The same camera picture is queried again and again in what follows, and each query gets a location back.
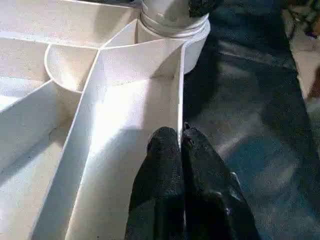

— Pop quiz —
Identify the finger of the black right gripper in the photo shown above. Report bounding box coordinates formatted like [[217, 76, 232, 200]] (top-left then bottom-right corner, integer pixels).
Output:
[[188, 0, 223, 18]]

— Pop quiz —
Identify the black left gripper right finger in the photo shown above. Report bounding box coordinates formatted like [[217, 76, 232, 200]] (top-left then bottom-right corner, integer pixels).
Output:
[[181, 122, 261, 240]]

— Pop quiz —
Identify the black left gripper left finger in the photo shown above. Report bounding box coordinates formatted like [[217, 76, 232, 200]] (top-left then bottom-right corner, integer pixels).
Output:
[[124, 126, 186, 240]]

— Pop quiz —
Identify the white plastic table leg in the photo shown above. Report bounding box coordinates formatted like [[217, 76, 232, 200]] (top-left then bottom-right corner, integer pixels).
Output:
[[139, 0, 211, 39]]

